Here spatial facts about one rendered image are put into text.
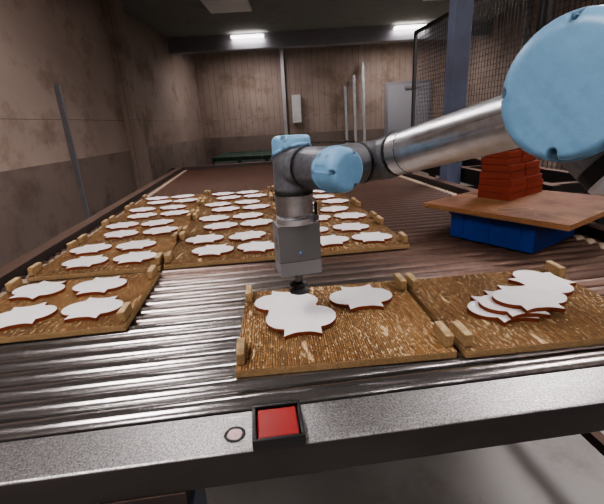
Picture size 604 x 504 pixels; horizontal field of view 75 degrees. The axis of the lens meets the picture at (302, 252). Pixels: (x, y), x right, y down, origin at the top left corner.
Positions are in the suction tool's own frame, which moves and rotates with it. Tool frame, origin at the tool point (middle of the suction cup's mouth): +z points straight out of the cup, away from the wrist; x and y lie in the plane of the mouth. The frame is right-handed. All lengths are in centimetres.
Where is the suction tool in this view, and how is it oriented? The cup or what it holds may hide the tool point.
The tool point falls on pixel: (299, 290)
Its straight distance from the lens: 83.8
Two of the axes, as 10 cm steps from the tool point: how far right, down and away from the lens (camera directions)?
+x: 2.5, 2.9, -9.2
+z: 0.5, 9.5, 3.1
